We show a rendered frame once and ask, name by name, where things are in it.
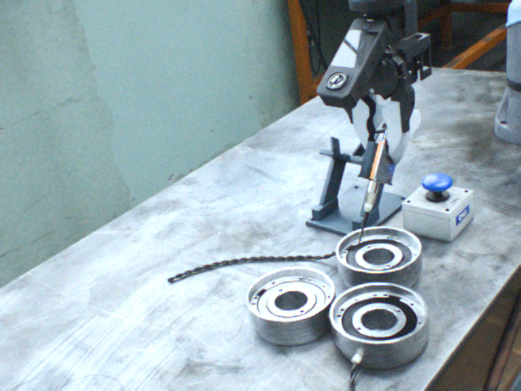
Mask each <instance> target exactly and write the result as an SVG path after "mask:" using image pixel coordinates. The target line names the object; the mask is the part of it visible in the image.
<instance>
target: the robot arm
mask: <svg viewBox="0 0 521 391"><path fill-rule="evenodd" d="M348 3H349V9H350V10H352V11H360V12H361V13H363V12H364V17H363V20H362V19H355V20H354V21H353V22H352V25H351V27H350V29H349V30H348V33H347V35H346V37H345V39H344V41H343V42H342V43H341V44H340V46H339V49H338V51H337V53H336V55H335V57H334V59H333V61H332V63H331V64H330V65H329V67H328V69H327V70H326V74H325V75H324V77H323V78H322V81H321V83H320V85H319V87H318V88H317V89H316V91H317V93H318V94H319V96H320V97H321V100H322V102H323V103H324V104H325V106H330V107H336V108H345V109H346V112H347V114H348V116H349V119H350V121H351V124H353V126H354V129H355V132H356V134H357V137H358V138H359V140H360V141H361V145H362V146H363V147H364V148H365V149H366V146H367V142H368V141H370V142H374V143H375V140H374V133H375V131H376V130H377V128H378V127H379V126H380V124H381V123H382V122H383V121H384V122H385V123H386V125H387V135H386V139H387V142H388V150H387V155H388V157H389V158H390V160H391V161H392V163H393V164H394V165H398V164H399V162H400V161H401V158H402V156H403V155H404V154H405V151H406V148H407V144H408V141H409V138H410V136H411V135H412V134H413V133H414V131H415V130H416V129H417V128H418V127H419V125H420V123H421V113H420V111H419V110H416V109H414V107H415V90H414V88H413V86H412V85H413V84H414V83H415V82H417V80H418V70H419V73H420V81H424V79H425V78H427V77H429V76H430V75H431V34H422V33H419V32H418V13H417V0H348ZM506 27H507V56H506V91H505V93H504V96H503V98H502V101H501V103H500V106H499V108H498V110H497V115H496V119H495V133H496V135H497V136H498V137H499V139H501V140H503V141H505V142H507V143H511V144H514V145H518V146H521V0H514V1H513V2H512V3H511V4H510V5H509V10H508V23H507V24H506ZM426 48H427V66H428V67H427V68H426V69H424V70H423V56H422V51H423V50H424V49H426ZM417 55H418V57H419V61H417ZM377 94H378V95H381V96H382V98H383V99H385V100H386V99H389V98H390V97H391V102H389V104H387V105H386V106H383V105H380V104H378V103H377Z"/></svg>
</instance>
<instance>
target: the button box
mask: <svg viewBox="0 0 521 391"><path fill-rule="evenodd" d="M401 206H402V220H403V223H404V230H406V231H408V232H410V233H412V234H414V235H421V236H424V237H428V238H432V239H437V240H442V241H445V242H450V243H452V242H453V241H454V240H455V239H456V237H457V236H458V235H459V234H460V233H462V232H463V230H464V229H465V228H466V226H467V225H468V224H469V223H470V222H471V221H473V220H474V191H470V189H466V188H460V187H450V188H449V189H447V191H442V195H441V196H433V192H432V191H426V189H424V188H423V187H422V186H420V188H419V189H418V190H417V191H415V192H414V193H413V194H412V195H411V196H410V197H409V198H408V199H406V200H405V201H403V202H402V203H401Z"/></svg>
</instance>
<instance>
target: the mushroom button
mask: <svg viewBox="0 0 521 391"><path fill-rule="evenodd" d="M452 185H453V180H452V179H451V178H450V176H449V175H447V174H442V173H434V174H428V175H427V176H426V177H424V178H423V180H422V187H423V188H424V189H426V191H432V192H433V196H442V191H447V189H449V188H450V187H452Z"/></svg>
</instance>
